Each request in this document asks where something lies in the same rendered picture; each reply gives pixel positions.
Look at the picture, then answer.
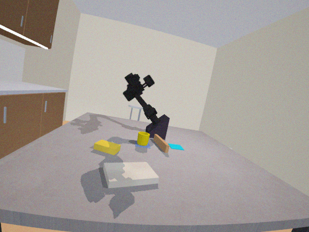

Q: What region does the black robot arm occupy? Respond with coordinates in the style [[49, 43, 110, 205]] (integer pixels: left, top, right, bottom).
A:
[[125, 73, 161, 125]]

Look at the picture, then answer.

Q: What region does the yellow rectangular block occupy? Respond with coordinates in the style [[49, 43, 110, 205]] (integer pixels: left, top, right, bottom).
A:
[[93, 140, 121, 155]]

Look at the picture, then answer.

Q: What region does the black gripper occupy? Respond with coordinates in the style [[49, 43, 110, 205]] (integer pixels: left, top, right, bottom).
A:
[[123, 75, 155, 101]]

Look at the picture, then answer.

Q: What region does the white flat rectangular slab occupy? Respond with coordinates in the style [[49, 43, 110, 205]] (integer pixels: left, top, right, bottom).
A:
[[103, 162, 159, 188]]

